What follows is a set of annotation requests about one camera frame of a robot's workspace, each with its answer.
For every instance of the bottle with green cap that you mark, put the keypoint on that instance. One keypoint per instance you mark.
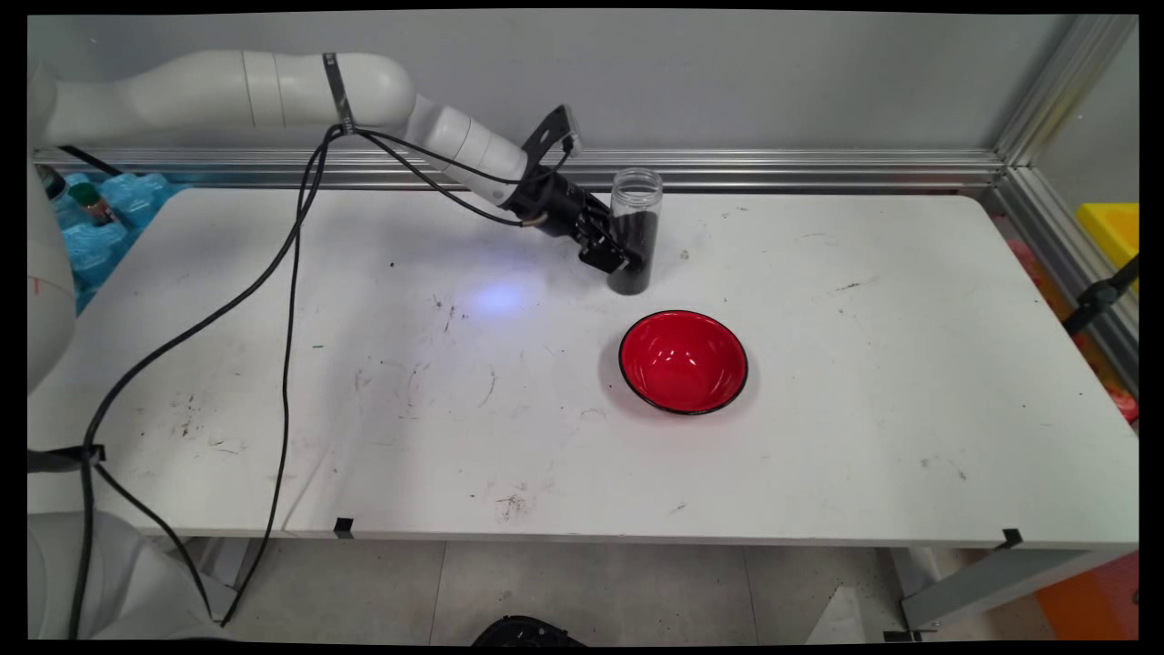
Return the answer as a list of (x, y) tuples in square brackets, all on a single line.
[(91, 205)]

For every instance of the blue wrapped bottle pack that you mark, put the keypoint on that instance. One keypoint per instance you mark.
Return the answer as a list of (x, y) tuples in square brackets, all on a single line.
[(109, 246)]

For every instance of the glass jar with lid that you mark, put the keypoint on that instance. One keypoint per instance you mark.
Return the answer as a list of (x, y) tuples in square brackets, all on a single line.
[(56, 196)]

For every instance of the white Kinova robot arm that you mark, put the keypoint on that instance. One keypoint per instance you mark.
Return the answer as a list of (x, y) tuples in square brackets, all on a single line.
[(227, 91)]

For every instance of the yellow plastic bin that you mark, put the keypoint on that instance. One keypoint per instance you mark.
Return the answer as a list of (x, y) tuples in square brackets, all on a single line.
[(1111, 232)]

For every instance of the upright aluminium frame post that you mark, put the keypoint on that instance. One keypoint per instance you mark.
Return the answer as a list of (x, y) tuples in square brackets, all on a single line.
[(1064, 82)]

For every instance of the black tape marker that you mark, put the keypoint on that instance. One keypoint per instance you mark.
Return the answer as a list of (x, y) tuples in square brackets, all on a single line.
[(345, 528), (1011, 539)]

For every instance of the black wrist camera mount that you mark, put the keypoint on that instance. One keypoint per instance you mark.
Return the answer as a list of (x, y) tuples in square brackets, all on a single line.
[(546, 136)]

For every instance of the grey table leg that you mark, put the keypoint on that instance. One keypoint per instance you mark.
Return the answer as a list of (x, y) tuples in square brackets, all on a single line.
[(982, 582)]

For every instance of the red bowl with black rim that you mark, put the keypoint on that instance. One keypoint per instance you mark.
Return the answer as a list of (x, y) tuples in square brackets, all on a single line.
[(682, 364)]

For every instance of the orange box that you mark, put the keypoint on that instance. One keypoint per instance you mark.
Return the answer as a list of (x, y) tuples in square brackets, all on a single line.
[(1091, 600)]

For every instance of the black object on floor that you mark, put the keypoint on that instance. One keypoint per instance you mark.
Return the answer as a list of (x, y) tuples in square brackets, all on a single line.
[(527, 632)]

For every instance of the clear jar of black granules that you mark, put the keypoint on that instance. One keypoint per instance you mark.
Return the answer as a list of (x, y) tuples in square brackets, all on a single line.
[(647, 218)]

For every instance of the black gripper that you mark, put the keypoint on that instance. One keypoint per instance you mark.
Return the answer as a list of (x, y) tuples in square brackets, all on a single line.
[(555, 205)]

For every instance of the aluminium frame rail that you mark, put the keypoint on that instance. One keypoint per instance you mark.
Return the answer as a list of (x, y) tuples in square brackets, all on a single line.
[(1046, 236), (818, 170)]

